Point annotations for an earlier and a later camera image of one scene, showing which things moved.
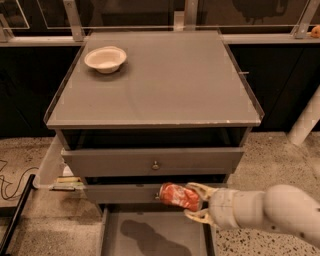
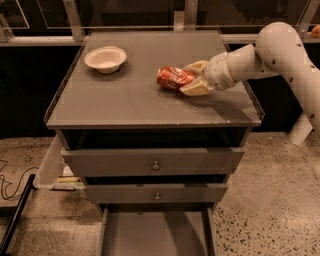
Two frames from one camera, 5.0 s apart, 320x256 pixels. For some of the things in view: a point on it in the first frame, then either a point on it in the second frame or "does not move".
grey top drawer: (156, 161) does not move
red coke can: (186, 198) to (173, 78)
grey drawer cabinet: (139, 109) does not move
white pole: (306, 121) does not move
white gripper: (224, 208) to (216, 72)
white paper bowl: (107, 59) does not move
